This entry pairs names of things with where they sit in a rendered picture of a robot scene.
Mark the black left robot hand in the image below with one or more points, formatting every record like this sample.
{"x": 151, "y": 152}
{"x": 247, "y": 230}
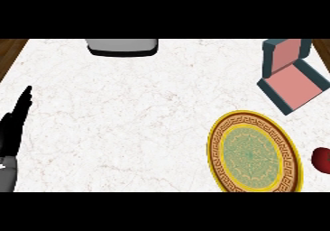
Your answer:
{"x": 13, "y": 126}

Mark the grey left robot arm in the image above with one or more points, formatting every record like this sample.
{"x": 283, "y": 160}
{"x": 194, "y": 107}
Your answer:
{"x": 3, "y": 177}

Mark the ornate yellow green plate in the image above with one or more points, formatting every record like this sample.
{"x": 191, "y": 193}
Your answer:
{"x": 252, "y": 152}

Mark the open teal pink box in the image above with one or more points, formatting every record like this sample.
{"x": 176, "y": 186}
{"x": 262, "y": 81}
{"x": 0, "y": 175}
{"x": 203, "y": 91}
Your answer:
{"x": 291, "y": 78}

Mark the red tomato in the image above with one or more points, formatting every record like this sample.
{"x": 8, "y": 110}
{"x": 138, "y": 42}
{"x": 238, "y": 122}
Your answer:
{"x": 324, "y": 161}

